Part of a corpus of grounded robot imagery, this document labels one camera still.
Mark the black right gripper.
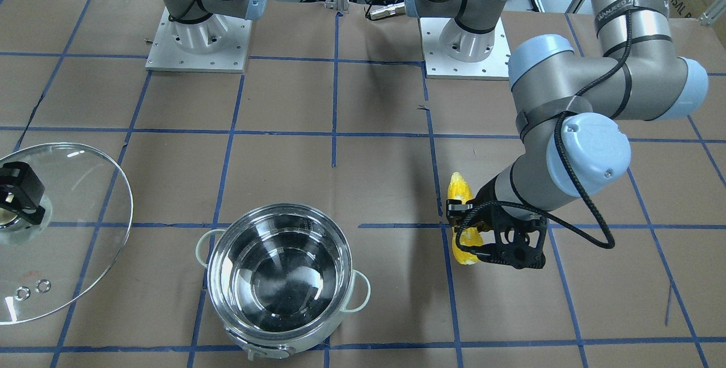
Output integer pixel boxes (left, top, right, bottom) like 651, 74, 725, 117
1, 162, 46, 227

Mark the glass pot lid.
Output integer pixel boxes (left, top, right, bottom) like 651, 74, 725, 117
1, 142, 134, 325

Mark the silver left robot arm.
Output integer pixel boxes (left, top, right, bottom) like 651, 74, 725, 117
445, 0, 708, 268

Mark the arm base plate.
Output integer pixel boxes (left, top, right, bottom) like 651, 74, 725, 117
419, 18, 510, 81
145, 10, 252, 74

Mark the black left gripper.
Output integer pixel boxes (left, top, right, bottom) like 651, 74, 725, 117
445, 198, 548, 269

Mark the yellow corn cob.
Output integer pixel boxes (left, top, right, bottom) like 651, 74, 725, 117
448, 172, 484, 267

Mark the pale green cooking pot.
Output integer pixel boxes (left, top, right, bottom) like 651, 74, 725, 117
195, 202, 372, 361

